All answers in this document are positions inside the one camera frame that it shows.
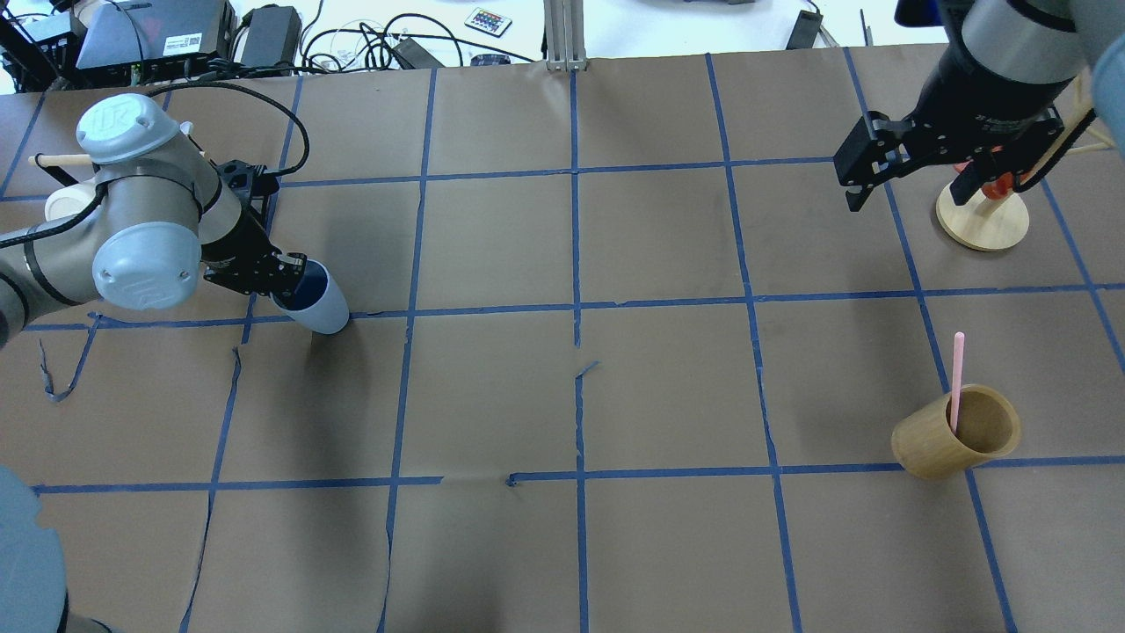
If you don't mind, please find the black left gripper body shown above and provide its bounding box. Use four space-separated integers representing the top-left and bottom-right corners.
203 160 282 295

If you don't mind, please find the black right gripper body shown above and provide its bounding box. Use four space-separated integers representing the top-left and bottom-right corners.
901 40 1064 177

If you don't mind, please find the light blue plastic cup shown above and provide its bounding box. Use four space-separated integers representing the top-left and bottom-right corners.
268 259 350 335

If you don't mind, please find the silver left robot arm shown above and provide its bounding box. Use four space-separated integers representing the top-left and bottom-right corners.
1 93 307 342

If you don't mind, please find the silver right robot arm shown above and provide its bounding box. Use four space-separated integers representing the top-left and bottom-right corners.
833 1 1124 212

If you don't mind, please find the orange cup on stand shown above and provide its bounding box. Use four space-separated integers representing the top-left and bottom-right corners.
980 172 1016 201

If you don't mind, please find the round wooden cup stand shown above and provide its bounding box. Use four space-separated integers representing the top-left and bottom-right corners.
935 70 1112 252

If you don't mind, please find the wooden rack dowel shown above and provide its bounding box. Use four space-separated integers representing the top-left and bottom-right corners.
28 153 93 168

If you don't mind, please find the white mug far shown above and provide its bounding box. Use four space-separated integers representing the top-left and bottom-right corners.
44 180 97 221

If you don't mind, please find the black power adapter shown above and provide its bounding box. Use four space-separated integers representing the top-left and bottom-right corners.
237 4 302 67

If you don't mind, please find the bamboo cylinder holder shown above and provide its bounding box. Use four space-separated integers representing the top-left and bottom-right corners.
889 385 1023 481

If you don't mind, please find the black computer box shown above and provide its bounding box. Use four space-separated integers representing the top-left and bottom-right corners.
77 1 236 80

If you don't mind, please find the small remote control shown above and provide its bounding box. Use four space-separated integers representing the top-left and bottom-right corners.
464 7 513 39

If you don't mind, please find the aluminium frame post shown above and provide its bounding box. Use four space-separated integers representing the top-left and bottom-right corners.
543 0 588 72

